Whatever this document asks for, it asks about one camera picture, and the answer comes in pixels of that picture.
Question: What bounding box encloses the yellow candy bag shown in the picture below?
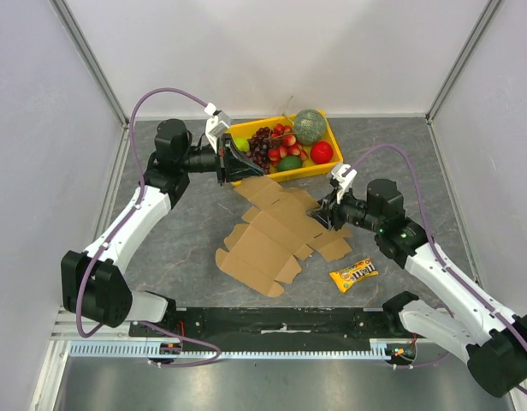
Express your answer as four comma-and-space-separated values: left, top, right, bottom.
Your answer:
329, 259, 379, 293

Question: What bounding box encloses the green apple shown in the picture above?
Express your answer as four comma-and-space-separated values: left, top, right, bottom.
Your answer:
233, 137, 251, 152

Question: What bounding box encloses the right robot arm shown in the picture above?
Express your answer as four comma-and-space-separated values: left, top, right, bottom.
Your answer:
307, 179, 527, 397

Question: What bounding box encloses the yellow plastic tray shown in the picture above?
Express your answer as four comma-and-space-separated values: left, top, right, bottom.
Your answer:
228, 110, 343, 182

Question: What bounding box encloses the brown cardboard box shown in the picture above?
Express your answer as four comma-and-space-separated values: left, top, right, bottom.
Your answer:
216, 176, 352, 297

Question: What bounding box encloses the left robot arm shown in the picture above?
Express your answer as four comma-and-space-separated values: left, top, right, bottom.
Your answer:
61, 115, 264, 337

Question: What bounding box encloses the green lime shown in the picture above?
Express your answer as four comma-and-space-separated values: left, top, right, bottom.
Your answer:
276, 156, 303, 172

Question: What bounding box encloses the green netted melon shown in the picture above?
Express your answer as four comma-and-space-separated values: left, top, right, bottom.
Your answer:
293, 109, 327, 146

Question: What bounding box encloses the grey slotted cable duct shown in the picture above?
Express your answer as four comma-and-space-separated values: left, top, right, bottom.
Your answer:
68, 338, 410, 360

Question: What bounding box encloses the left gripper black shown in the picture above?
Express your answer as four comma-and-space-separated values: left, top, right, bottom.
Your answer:
179, 134, 264, 187

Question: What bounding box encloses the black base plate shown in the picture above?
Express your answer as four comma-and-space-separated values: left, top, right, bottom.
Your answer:
128, 306, 412, 340

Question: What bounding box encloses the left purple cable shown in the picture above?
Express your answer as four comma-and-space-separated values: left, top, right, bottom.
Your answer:
74, 86, 223, 368

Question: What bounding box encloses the red apple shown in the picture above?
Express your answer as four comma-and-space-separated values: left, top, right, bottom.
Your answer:
310, 141, 334, 164

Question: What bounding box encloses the dark purple grape bunch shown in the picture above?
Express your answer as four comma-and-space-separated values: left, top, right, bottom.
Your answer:
247, 127, 271, 175

